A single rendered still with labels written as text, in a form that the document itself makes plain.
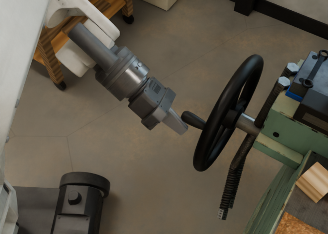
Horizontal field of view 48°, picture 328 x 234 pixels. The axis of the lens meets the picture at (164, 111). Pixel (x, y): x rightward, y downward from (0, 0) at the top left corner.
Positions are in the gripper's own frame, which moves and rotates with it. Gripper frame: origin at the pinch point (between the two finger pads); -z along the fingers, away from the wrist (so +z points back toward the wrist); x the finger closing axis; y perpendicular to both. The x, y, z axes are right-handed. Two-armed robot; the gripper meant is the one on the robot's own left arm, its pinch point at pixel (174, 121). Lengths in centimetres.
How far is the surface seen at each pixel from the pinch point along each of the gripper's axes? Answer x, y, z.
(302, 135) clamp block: 4.2, 18.3, -16.1
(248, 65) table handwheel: -5.0, 17.6, -2.2
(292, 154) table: 2.2, 13.5, -19.4
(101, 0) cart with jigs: -120, -45, 46
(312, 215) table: 14.3, 12.9, -23.9
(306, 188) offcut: 11.9, 14.7, -20.7
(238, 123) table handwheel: -6.8, 6.8, -11.4
